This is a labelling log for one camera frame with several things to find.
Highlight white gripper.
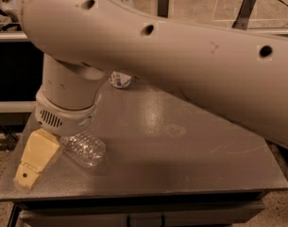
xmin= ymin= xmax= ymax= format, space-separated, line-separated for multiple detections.
xmin=13 ymin=89 xmax=96 ymax=190

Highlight clear plastic water bottle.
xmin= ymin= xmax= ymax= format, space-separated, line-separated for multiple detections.
xmin=59 ymin=131 xmax=106 ymax=168

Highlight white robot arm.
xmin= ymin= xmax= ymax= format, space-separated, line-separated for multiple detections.
xmin=18 ymin=0 xmax=288 ymax=148

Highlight upright labelled water bottle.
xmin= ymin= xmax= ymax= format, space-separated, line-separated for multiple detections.
xmin=110 ymin=72 xmax=131 ymax=89

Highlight grey table cabinet base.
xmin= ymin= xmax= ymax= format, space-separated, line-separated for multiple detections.
xmin=8 ymin=192 xmax=264 ymax=227

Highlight grey metal rail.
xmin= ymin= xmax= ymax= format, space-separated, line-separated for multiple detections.
xmin=0 ymin=27 xmax=288 ymax=43

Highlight middle metal barrier bracket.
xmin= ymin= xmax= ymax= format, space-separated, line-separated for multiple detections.
xmin=157 ymin=0 xmax=169 ymax=18

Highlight metal barrier bracket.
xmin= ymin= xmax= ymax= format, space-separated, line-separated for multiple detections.
xmin=157 ymin=0 xmax=169 ymax=18
xmin=232 ymin=0 xmax=257 ymax=30

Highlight right metal barrier bracket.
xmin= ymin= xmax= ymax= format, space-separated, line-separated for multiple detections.
xmin=232 ymin=0 xmax=257 ymax=30

